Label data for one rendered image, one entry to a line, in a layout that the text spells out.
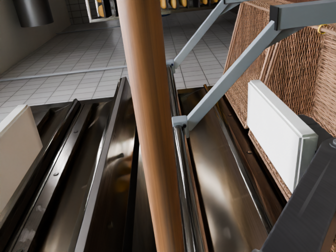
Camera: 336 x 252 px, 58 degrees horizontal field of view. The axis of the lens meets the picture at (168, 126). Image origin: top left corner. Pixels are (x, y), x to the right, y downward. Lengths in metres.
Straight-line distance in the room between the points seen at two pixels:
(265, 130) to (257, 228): 0.78
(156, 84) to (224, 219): 0.79
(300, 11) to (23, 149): 0.57
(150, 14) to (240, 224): 0.81
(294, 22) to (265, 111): 0.51
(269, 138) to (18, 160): 0.13
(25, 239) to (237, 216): 0.65
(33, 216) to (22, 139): 0.97
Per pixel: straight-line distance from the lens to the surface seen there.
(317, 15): 0.68
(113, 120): 1.28
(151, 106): 0.24
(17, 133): 0.18
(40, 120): 1.84
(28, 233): 1.09
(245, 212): 0.98
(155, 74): 0.23
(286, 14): 0.65
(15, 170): 0.17
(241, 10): 1.77
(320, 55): 1.29
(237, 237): 0.93
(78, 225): 0.83
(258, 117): 0.17
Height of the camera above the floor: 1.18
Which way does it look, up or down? level
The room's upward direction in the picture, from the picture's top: 96 degrees counter-clockwise
